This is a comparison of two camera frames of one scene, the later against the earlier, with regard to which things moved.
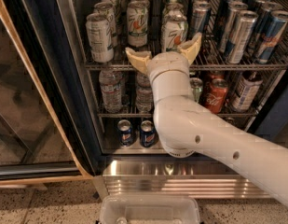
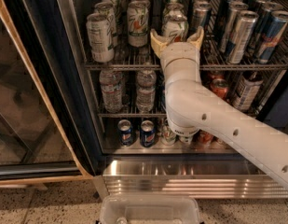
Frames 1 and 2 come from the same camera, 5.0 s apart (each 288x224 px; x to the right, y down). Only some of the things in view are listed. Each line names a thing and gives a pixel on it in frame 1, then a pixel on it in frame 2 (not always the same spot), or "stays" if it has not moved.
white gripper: (164, 63) -> (177, 51)
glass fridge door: (41, 132) stays
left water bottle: (111, 85) stays
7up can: (174, 30) stays
